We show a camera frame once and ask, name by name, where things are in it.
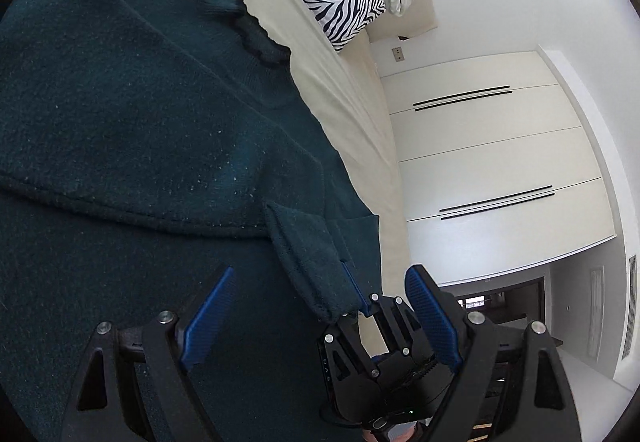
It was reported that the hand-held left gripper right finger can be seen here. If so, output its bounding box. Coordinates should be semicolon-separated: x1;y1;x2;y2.
404;265;583;442

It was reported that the dark doorway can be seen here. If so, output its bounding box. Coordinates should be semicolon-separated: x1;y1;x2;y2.
440;276;547;324

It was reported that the black wardrobe handle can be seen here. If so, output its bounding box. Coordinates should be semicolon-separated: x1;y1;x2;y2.
417;90;514;111
438;185;553;213
440;192;556;221
413;85;510;108

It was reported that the white wardrobe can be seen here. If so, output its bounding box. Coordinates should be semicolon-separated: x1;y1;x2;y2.
379;50;622;287

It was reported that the cream bed sheet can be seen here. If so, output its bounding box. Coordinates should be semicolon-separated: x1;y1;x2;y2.
59;0;417;365

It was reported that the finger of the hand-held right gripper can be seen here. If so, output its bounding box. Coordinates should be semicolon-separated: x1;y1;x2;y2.
319;316;374;384
341;261;423;358

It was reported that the dark green knit sweater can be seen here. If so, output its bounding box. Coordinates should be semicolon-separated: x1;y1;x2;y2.
0;0;382;442

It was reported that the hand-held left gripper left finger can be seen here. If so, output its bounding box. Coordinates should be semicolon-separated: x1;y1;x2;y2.
60;266;237;442

